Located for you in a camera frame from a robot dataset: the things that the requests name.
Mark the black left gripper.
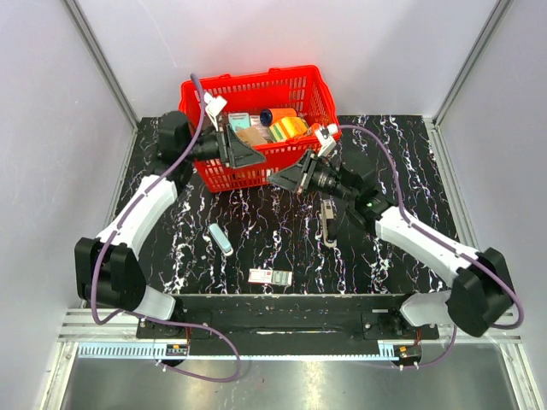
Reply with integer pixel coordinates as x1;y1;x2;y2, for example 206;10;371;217
183;122;266;169

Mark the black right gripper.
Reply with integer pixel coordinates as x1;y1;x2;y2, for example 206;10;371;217
267;150;356;203

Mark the light blue stapler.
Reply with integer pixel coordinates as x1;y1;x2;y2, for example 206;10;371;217
209;223;233;256

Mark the white red staple box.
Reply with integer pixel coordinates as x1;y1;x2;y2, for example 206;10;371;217
248;269;293;286

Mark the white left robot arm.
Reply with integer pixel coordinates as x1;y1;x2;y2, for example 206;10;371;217
74;111;266;338

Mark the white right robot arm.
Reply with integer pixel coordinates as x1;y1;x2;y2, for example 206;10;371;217
268;151;515;338

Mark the kraft paper bag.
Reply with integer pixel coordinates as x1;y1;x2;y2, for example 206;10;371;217
236;126;268;147

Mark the teal small box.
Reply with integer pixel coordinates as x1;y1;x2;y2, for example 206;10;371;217
227;112;251;133

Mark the orange blue tube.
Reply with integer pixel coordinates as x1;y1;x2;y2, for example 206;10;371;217
259;108;297;127

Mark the yellow green sponge pack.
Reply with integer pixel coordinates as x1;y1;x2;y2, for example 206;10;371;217
268;116;309;142

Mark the orange snack packet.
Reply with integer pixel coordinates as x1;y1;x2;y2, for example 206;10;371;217
304;123;325;136

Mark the red plastic basket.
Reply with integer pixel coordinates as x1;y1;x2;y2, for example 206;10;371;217
195;65;338;192

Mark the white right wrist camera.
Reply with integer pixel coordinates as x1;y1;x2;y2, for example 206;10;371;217
314;123;338;158

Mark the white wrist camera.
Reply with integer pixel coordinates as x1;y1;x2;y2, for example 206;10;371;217
314;123;338;158
203;92;227;131

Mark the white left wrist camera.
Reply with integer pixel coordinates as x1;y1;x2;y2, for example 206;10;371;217
203;92;227;131

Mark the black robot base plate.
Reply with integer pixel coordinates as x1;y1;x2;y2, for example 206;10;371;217
135;294;441;343

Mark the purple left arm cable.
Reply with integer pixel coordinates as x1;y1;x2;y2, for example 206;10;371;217
91;72;241;384

